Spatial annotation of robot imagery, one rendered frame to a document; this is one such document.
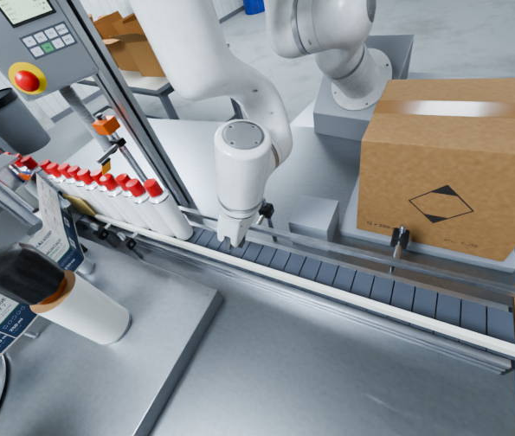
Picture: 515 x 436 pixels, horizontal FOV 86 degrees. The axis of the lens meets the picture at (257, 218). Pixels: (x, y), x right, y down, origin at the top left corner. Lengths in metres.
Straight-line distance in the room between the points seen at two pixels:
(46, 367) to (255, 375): 0.48
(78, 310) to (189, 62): 0.49
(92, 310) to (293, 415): 0.44
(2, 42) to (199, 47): 0.47
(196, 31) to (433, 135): 0.42
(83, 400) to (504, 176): 0.87
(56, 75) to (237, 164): 0.49
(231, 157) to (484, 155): 0.40
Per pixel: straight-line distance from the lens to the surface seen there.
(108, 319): 0.70
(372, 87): 1.02
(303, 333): 0.65
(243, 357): 0.66
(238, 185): 0.42
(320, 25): 0.69
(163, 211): 0.72
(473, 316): 0.66
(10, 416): 0.87
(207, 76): 0.38
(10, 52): 0.77
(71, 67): 0.77
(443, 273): 0.58
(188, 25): 0.37
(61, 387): 0.80
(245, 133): 0.41
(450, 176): 0.60
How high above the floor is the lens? 1.44
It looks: 47 degrees down
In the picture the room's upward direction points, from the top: 19 degrees counter-clockwise
